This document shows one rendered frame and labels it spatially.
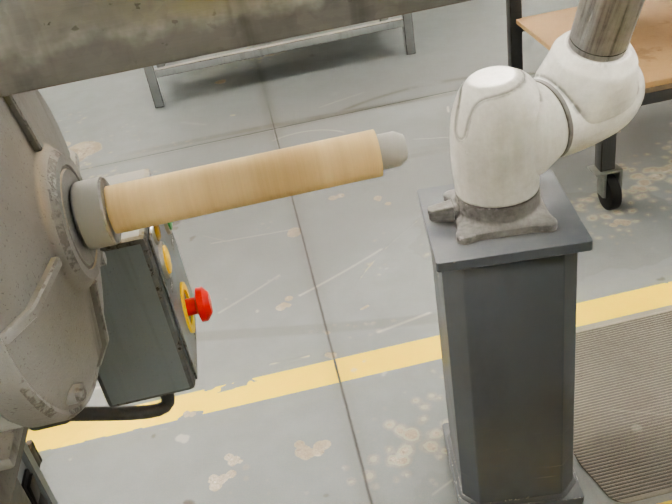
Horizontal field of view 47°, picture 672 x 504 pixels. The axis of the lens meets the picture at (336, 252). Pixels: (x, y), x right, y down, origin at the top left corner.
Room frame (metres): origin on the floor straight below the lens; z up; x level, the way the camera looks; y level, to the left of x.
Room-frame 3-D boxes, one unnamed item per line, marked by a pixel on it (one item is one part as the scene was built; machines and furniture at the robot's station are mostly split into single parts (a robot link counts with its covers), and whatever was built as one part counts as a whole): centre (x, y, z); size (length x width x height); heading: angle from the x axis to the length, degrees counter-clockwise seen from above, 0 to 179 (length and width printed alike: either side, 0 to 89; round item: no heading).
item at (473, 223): (1.24, -0.30, 0.73); 0.22 x 0.18 x 0.06; 87
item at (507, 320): (1.24, -0.31, 0.35); 0.28 x 0.28 x 0.70; 87
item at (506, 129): (1.25, -0.32, 0.87); 0.18 x 0.16 x 0.22; 114
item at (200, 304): (0.73, 0.17, 0.98); 0.04 x 0.04 x 0.04; 4
